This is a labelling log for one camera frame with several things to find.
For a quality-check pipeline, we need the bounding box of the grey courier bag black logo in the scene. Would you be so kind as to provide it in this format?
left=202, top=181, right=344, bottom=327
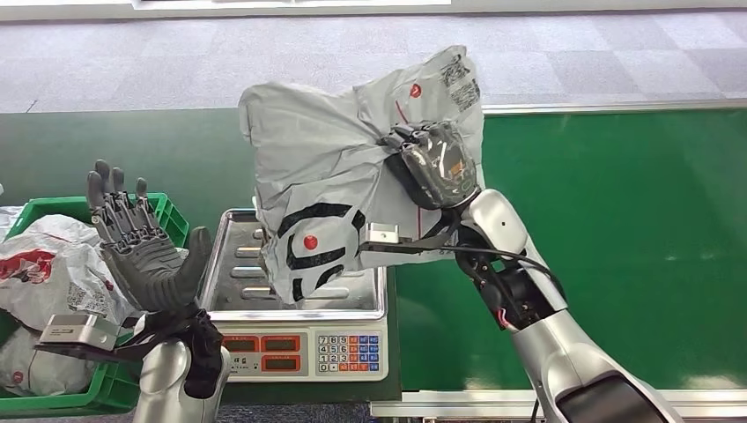
left=238, top=45, right=486, bottom=306

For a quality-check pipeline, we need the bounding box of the electronic scale with steel tray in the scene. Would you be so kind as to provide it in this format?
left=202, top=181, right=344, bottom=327
left=198, top=208, right=391, bottom=385

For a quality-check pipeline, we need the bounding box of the green conveyor belt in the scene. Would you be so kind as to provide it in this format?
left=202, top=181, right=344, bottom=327
left=396, top=108, right=747, bottom=393

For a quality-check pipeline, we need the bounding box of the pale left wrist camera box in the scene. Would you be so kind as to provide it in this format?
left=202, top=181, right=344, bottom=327
left=34, top=313, right=147, bottom=364

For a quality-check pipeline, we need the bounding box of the grey courier bag red print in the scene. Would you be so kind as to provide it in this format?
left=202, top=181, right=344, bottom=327
left=0, top=214, right=141, bottom=334

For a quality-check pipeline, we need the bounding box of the crumpled grey courier bag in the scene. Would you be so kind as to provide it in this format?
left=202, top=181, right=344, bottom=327
left=0, top=326, right=98, bottom=398

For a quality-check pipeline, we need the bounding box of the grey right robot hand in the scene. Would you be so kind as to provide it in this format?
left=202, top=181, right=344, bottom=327
left=379, top=121, right=483, bottom=212

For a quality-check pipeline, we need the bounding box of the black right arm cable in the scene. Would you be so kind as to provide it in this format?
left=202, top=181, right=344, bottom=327
left=403, top=241, right=565, bottom=293

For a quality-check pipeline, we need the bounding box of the green plastic crate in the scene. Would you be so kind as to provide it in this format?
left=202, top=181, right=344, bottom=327
left=0, top=192, right=191, bottom=419

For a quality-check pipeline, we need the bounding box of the white plastic bag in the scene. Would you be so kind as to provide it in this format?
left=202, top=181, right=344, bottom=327
left=0, top=205, right=26, bottom=241

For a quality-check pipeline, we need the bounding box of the aluminium conveyor frame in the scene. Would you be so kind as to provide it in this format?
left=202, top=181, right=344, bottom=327
left=370, top=99, right=747, bottom=423

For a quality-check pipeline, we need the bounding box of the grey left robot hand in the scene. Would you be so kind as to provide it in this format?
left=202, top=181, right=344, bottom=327
left=85, top=159, right=214, bottom=314

